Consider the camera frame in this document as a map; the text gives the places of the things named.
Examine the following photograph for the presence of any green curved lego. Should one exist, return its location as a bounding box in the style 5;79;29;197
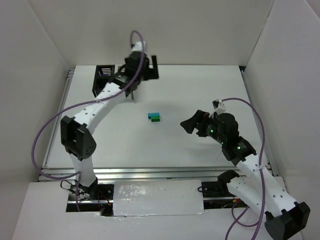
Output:
150;115;161;122

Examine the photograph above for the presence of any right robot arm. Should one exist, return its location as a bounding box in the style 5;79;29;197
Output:
180;110;311;240

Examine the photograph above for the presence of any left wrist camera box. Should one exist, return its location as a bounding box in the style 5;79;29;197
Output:
131;41;148;54

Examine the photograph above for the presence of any aluminium left rail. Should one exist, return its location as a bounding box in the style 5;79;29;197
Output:
43;68;75;166

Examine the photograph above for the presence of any aluminium front rail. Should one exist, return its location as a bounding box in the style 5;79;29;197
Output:
38;166;276;181

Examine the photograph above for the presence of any white slotted container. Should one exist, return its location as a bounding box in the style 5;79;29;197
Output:
124;91;135;103

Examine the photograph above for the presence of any aluminium rail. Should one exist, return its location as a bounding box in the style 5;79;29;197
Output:
38;166;276;181
43;68;75;166
238;66;266;162

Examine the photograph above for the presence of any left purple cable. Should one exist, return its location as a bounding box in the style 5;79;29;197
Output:
31;30;147;213

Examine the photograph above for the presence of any blue rectangular lego brick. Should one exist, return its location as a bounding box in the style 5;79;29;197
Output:
147;112;160;120

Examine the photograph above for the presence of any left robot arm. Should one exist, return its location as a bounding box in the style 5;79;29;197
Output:
60;50;159;198

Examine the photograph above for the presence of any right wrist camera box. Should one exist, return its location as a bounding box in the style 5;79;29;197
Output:
209;99;226;119

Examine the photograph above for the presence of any black slotted container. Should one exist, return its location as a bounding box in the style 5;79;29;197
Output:
92;65;115;97

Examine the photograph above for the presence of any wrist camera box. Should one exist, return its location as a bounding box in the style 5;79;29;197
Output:
131;41;148;54
209;99;226;119

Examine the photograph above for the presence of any white foil covered panel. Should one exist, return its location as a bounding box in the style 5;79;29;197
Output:
113;179;205;217

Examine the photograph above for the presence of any aluminium right rail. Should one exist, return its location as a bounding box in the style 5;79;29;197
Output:
238;66;266;162

